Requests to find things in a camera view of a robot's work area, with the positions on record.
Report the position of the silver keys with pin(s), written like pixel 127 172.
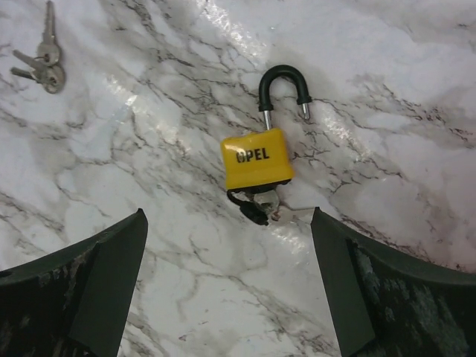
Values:
pixel 45 68

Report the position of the black capped keys of yellow padlock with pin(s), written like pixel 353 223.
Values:
pixel 261 205

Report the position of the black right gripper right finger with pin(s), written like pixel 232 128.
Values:
pixel 384 302

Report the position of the yellow black padlock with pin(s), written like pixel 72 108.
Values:
pixel 261 159

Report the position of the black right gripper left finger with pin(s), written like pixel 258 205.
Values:
pixel 75 301

